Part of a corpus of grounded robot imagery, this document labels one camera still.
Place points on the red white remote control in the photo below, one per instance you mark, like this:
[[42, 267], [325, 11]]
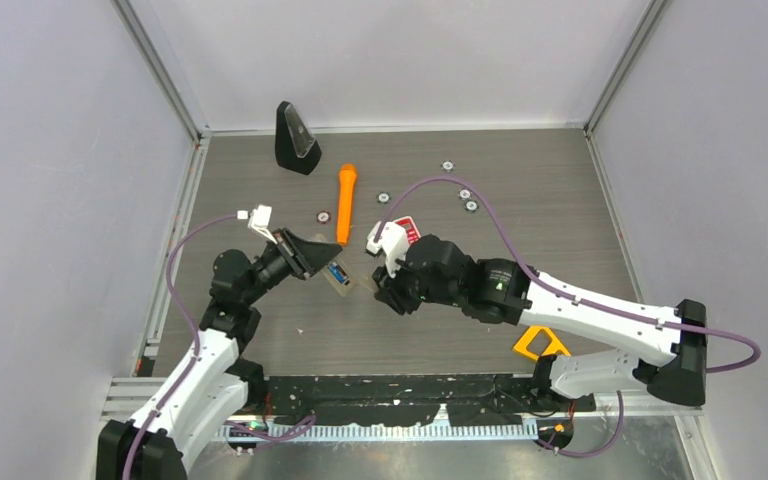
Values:
[[410, 227]]

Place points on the grey battery cover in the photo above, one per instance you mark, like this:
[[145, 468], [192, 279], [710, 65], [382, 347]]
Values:
[[368, 283]]

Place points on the yellow triangular frame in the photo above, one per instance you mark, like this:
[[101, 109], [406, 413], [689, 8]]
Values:
[[538, 341]]

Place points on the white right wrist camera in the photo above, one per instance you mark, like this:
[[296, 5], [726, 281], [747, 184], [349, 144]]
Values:
[[389, 240]]

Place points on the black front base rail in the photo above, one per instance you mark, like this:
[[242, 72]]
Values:
[[492, 399]]

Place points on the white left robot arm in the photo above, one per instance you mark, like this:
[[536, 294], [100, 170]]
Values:
[[164, 438]]

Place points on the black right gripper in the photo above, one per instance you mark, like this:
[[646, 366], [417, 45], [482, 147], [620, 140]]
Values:
[[391, 291]]

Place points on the black wedge stand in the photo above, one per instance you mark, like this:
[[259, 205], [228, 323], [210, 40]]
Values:
[[295, 147]]

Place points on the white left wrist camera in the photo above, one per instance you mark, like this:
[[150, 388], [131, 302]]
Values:
[[257, 221]]

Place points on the blue battery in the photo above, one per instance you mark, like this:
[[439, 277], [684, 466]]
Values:
[[338, 272]]

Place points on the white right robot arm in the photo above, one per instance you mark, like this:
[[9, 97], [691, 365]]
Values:
[[660, 350]]

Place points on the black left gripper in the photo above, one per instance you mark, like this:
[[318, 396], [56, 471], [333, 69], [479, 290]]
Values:
[[304, 258]]

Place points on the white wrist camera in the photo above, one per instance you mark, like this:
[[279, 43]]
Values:
[[389, 240], [257, 221]]

